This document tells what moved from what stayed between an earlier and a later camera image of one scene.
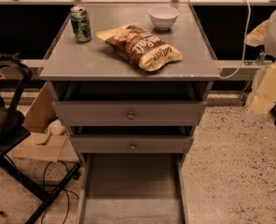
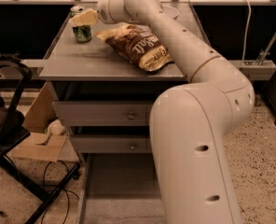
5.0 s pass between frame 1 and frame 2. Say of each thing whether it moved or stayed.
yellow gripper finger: moved
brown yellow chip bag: stayed
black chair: stayed
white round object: stayed
